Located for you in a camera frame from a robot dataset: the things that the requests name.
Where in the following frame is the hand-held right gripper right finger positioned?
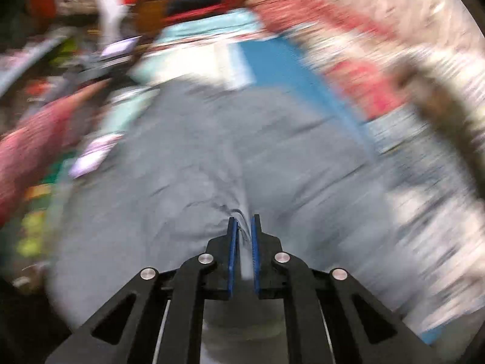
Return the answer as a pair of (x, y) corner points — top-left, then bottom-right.
(251, 214), (443, 364)

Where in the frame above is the person's left forearm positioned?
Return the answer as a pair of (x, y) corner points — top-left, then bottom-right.
(0, 79), (110, 228)

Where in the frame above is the grey garment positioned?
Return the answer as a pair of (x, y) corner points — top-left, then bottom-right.
(49, 74), (448, 364)

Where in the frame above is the red floral blanket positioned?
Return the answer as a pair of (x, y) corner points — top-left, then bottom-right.
(246, 0), (429, 122)

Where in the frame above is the blue and white bedsheet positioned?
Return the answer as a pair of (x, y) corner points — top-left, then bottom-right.
(102, 8), (380, 160)

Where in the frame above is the dark blue and red cloth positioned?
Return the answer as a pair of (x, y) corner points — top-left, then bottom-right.
(163, 0), (239, 25)

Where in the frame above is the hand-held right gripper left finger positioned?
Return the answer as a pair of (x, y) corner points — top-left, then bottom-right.
(45, 217), (240, 364)

